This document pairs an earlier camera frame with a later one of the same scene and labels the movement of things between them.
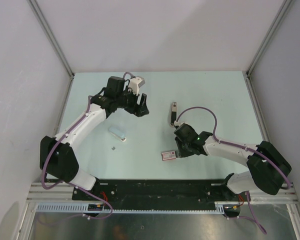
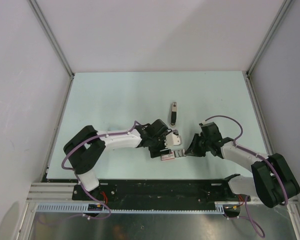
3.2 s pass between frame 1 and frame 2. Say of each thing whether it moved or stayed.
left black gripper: moved
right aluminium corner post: stayed
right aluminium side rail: stayed
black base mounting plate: stayed
